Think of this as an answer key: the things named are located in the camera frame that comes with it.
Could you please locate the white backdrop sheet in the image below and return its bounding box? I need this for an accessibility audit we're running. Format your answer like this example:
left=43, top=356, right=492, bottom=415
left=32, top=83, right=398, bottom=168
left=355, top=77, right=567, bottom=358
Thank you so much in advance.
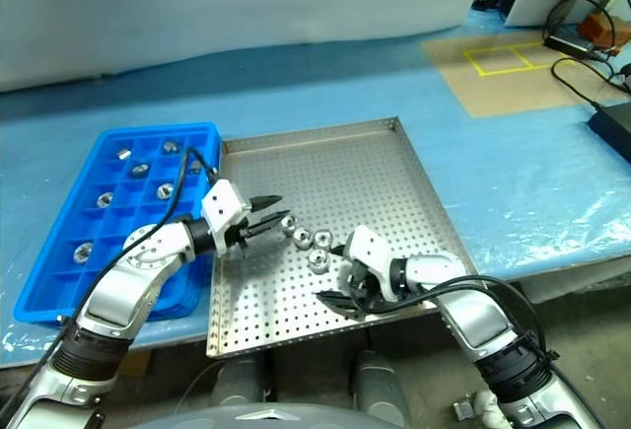
left=0, top=0, right=494, bottom=94

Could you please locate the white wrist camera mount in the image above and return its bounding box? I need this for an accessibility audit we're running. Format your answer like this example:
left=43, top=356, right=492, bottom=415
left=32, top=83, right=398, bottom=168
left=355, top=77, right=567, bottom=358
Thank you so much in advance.
left=200, top=179, right=248, bottom=256
left=344, top=224, right=401, bottom=303

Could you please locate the grey curved body shell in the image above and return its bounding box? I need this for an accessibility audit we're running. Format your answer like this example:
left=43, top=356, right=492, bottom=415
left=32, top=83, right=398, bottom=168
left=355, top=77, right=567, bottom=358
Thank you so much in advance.
left=125, top=403, right=386, bottom=429

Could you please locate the white rounded pipe piece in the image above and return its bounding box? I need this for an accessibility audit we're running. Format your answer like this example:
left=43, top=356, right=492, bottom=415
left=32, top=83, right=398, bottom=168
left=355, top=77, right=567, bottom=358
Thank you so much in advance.
left=472, top=392, right=507, bottom=429

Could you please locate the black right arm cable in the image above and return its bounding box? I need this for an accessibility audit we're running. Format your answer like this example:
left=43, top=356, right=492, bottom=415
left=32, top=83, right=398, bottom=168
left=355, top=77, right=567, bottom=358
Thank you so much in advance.
left=367, top=274, right=612, bottom=429

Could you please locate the perforated steel tray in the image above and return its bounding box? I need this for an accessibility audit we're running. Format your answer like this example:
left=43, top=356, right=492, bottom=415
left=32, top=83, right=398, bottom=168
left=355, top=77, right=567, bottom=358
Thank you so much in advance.
left=205, top=115, right=478, bottom=359

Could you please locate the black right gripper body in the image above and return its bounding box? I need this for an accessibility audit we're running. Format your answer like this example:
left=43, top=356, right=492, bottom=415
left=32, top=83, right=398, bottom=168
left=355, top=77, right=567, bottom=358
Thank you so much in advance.
left=344, top=260, right=395, bottom=315

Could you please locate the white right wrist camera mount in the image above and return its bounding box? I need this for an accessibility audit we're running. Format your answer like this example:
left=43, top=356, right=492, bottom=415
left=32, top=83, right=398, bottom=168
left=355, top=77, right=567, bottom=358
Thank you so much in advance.
left=344, top=224, right=401, bottom=303

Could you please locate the brown cardboard mat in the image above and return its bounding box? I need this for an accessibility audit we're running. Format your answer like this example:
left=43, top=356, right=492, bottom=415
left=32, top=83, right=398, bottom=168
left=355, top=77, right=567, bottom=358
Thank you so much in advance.
left=422, top=29, right=603, bottom=119

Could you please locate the blue compartment tray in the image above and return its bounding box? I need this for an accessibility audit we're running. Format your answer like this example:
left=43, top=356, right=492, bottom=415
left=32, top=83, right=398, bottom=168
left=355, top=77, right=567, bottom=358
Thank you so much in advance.
left=13, top=121, right=223, bottom=325

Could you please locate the black power cable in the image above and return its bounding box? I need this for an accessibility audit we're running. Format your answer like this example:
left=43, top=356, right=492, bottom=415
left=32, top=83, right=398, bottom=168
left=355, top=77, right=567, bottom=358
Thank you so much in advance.
left=550, top=56, right=622, bottom=109

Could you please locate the blue table cover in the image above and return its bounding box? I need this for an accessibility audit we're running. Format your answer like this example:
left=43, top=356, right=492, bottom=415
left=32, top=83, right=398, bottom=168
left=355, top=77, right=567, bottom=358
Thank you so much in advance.
left=0, top=7, right=631, bottom=366

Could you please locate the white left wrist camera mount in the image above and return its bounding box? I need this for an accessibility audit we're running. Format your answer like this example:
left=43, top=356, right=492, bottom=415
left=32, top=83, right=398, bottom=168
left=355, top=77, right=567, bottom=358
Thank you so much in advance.
left=200, top=179, right=248, bottom=256

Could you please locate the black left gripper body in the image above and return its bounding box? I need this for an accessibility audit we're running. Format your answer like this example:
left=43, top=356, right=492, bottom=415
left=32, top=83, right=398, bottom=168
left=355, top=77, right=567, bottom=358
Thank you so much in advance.
left=225, top=200, right=256, bottom=258

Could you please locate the black flat box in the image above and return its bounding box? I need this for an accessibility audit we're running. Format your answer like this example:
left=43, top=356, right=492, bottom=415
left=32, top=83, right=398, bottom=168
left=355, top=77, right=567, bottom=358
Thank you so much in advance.
left=585, top=101, right=631, bottom=164

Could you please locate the orange-brown block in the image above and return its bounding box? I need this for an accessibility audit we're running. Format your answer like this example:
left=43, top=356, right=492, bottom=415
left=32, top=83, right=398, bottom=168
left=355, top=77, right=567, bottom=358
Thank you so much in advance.
left=579, top=13, right=615, bottom=40

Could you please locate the black power adapter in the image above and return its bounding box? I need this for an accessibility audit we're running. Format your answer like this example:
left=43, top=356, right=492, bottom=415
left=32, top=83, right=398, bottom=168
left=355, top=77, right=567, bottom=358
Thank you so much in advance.
left=543, top=33, right=597, bottom=54

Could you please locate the dark grey rounded shape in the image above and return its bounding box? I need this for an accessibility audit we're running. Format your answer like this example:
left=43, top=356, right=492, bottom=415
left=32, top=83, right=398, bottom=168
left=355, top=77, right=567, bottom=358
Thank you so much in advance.
left=211, top=357, right=270, bottom=408
left=352, top=349, right=413, bottom=429

